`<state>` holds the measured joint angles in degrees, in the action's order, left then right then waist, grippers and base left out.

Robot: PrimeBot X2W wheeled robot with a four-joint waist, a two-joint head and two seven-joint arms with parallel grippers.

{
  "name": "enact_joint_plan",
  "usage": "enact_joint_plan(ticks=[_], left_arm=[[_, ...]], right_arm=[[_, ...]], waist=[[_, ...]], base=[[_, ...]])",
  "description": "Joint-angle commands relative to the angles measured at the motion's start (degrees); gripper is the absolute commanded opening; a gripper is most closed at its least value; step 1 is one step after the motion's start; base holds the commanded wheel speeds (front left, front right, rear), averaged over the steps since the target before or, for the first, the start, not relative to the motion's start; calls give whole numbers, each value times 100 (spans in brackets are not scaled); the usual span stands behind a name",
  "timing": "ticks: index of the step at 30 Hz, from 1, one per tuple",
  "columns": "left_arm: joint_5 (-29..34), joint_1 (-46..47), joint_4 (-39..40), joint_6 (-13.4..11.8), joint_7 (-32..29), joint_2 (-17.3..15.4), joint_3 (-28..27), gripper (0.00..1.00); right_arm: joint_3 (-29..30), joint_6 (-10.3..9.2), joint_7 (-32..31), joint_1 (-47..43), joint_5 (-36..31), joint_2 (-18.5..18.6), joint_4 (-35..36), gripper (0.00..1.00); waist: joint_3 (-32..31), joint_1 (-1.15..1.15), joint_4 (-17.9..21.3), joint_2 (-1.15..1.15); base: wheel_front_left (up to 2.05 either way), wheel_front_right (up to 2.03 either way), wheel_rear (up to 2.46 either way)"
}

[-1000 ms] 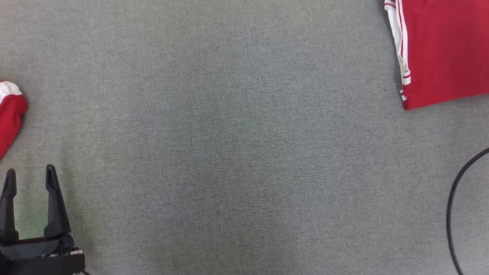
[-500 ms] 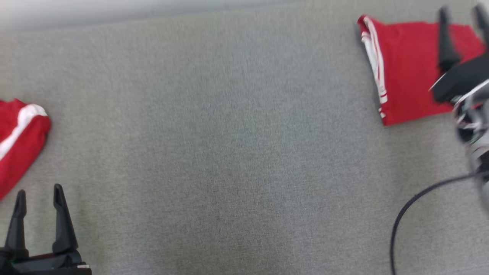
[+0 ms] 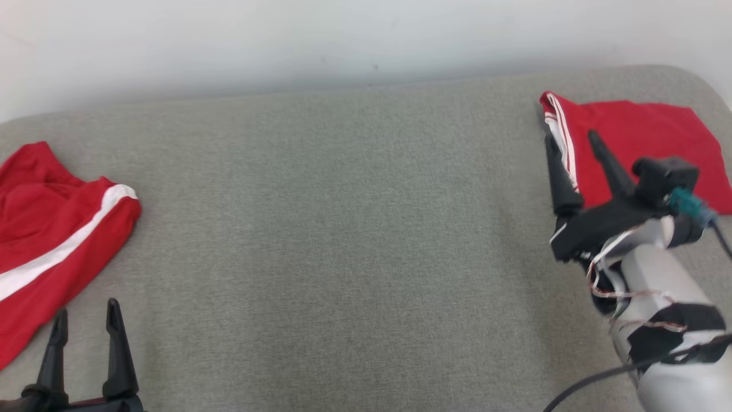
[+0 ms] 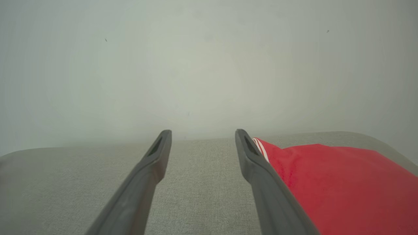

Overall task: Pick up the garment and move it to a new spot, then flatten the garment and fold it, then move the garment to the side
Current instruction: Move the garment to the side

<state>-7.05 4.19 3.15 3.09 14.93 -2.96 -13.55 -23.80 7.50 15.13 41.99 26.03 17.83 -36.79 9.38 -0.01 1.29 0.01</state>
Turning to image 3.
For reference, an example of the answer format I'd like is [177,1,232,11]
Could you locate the red shorts with white stripe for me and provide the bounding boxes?
[0,141,142,371]

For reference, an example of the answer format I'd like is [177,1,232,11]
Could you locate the thin white red wire bundle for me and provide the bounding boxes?
[586,226,687,332]

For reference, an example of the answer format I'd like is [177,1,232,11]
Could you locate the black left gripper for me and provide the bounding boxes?
[0,298,145,412]

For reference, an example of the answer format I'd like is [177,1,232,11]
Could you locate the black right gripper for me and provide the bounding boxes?
[544,130,670,264]

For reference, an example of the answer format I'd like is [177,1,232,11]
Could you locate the red white collared shirt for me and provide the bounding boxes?
[539,90,732,217]

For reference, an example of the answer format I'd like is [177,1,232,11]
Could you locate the teal cable connector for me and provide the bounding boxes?
[668,188,718,228]

